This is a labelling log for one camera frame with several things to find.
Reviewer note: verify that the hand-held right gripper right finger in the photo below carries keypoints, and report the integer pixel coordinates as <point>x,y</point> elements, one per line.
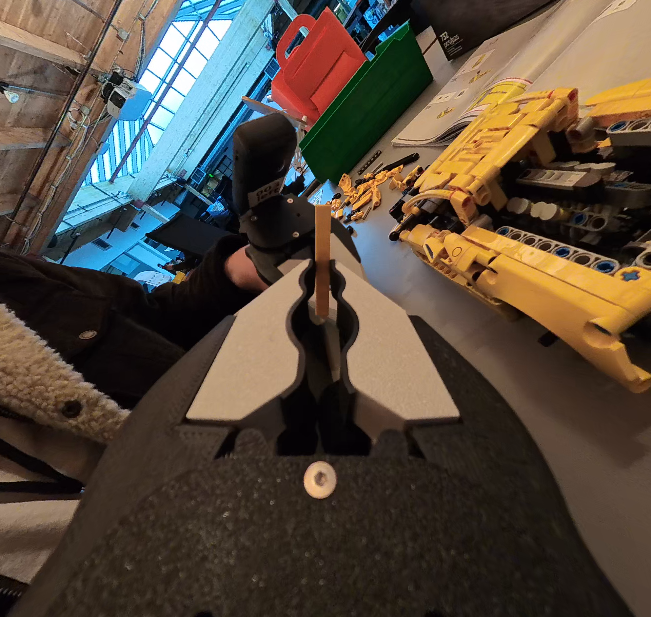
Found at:
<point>402,367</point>

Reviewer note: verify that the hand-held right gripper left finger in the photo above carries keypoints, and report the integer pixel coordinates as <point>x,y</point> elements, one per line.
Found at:
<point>244,367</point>

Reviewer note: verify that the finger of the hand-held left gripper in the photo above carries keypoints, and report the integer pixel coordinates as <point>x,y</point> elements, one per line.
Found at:
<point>348,250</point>
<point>290,270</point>

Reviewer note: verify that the yellow curved liftarm piece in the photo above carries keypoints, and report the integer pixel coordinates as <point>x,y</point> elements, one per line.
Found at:
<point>322,261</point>

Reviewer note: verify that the grey desk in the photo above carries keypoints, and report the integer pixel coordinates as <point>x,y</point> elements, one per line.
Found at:
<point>508,398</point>

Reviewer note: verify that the person's left hand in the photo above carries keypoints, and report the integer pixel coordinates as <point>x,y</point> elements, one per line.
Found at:
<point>244,271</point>

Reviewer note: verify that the white board stand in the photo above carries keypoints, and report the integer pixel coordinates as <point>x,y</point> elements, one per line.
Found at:
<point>297,123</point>

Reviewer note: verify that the wooden display board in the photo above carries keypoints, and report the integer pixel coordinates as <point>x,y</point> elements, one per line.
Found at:
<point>262,104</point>

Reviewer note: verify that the short black brick beam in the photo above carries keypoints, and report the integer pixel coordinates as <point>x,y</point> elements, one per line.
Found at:
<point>370,162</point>

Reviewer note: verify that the orange plastic bag holder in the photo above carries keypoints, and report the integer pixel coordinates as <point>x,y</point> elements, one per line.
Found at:
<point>315,67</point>

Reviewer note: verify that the black long brick beam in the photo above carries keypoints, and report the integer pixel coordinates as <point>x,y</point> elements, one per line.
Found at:
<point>399,161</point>

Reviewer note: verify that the green plastic bin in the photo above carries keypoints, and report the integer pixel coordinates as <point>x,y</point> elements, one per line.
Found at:
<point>366,118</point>

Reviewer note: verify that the black office chair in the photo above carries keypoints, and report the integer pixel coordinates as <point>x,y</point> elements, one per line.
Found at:
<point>188,235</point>

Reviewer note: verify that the glass skylight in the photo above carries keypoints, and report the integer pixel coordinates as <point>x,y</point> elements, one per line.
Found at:
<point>168,77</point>

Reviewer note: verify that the ceiling projector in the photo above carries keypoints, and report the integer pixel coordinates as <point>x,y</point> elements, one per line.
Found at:
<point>124,95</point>

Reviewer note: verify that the yellow brick car model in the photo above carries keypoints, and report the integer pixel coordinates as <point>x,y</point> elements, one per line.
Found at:
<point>519,266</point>

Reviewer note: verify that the person's white shirt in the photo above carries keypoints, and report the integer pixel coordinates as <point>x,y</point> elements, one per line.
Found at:
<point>35,525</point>

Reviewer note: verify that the black toy set box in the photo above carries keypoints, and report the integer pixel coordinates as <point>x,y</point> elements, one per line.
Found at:
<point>508,6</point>

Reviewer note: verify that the instruction booklet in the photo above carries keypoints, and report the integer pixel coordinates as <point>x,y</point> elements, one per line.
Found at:
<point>585,32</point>

